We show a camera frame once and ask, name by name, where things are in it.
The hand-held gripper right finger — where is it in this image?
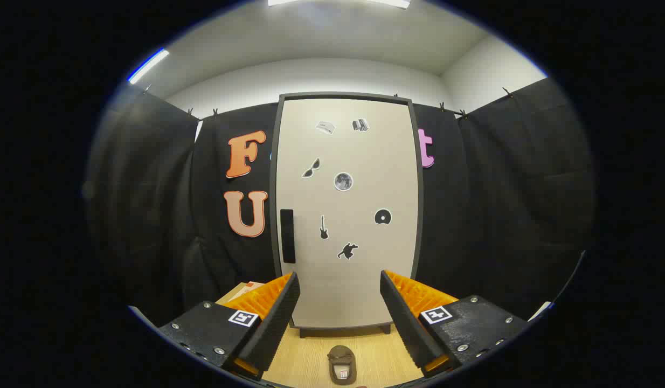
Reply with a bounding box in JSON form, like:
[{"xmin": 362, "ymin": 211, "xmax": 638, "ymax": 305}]
[{"xmin": 379, "ymin": 269, "xmax": 529, "ymax": 378}]

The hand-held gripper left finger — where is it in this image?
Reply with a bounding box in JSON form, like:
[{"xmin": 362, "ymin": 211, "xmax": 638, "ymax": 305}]
[{"xmin": 157, "ymin": 272, "xmax": 301, "ymax": 380}]

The beige shoe cabinet door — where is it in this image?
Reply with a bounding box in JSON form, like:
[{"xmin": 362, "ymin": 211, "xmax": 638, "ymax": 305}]
[{"xmin": 276, "ymin": 99, "xmax": 421, "ymax": 328}]

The grey shoe cabinet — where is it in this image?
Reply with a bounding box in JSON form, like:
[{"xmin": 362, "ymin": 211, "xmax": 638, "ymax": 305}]
[{"xmin": 269, "ymin": 93, "xmax": 424, "ymax": 338}]

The brown fuzzy shoe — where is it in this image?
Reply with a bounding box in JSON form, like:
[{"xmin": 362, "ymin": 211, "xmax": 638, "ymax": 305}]
[{"xmin": 327, "ymin": 345, "xmax": 358, "ymax": 385}]

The black door handle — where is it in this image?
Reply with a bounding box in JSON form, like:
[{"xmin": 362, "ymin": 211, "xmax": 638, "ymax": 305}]
[{"xmin": 280, "ymin": 209, "xmax": 295, "ymax": 264}]

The beige cover book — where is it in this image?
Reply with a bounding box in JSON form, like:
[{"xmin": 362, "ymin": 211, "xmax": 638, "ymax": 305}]
[{"xmin": 227, "ymin": 281, "xmax": 266, "ymax": 302}]

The black backdrop cloth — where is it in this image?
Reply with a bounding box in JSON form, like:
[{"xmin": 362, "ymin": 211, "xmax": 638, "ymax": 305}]
[{"xmin": 85, "ymin": 78, "xmax": 597, "ymax": 324}]

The row of backdrop clips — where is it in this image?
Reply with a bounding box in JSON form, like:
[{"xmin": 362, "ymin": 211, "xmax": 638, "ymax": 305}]
[{"xmin": 144, "ymin": 84, "xmax": 514, "ymax": 119}]

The ceiling light strip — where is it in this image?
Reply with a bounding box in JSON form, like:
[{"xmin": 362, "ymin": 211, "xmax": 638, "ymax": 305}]
[
  {"xmin": 128, "ymin": 48, "xmax": 170, "ymax": 84},
  {"xmin": 268, "ymin": 0, "xmax": 411, "ymax": 9}
]

